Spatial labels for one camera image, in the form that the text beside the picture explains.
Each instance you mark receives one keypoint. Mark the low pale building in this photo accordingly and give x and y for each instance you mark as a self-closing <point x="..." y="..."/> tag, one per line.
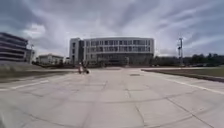
<point x="50" y="59"/>

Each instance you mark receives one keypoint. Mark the group of people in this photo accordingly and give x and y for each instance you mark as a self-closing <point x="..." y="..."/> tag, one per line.
<point x="83" y="69"/>

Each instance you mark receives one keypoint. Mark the grass strip with dark kerb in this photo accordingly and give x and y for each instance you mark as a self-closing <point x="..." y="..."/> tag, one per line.
<point x="203" y="72"/>

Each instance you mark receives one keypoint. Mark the grass bank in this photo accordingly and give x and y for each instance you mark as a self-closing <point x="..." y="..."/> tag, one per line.
<point x="23" y="71"/>

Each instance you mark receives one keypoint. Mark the row of dark trees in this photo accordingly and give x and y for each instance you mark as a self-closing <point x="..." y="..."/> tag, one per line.
<point x="200" y="60"/>

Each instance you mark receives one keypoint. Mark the large curved grey building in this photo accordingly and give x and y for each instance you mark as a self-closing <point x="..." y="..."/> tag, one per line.
<point x="113" y="50"/>

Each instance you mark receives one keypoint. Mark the tall mast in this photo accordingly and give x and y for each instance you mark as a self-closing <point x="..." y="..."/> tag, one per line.
<point x="180" y="50"/>

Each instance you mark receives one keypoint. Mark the pale concrete slab plaza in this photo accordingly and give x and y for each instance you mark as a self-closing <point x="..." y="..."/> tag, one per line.
<point x="113" y="100"/>

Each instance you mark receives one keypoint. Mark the dark multi-storey building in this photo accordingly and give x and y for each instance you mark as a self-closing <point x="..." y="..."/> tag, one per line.
<point x="12" y="48"/>

